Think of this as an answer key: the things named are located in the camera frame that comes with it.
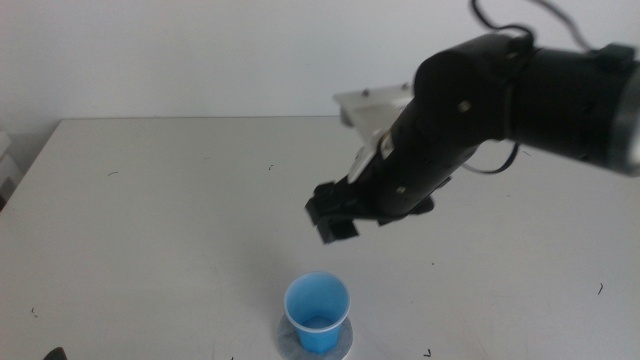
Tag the blue plastic cup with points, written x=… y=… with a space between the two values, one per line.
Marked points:
x=317 y=312

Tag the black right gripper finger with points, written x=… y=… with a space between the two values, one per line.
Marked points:
x=340 y=231
x=325 y=202

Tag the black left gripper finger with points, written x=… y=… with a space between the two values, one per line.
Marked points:
x=56 y=355

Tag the round grey cup mat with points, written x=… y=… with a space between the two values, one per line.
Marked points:
x=344 y=345

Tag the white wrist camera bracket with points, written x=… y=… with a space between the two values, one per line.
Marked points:
x=372 y=110

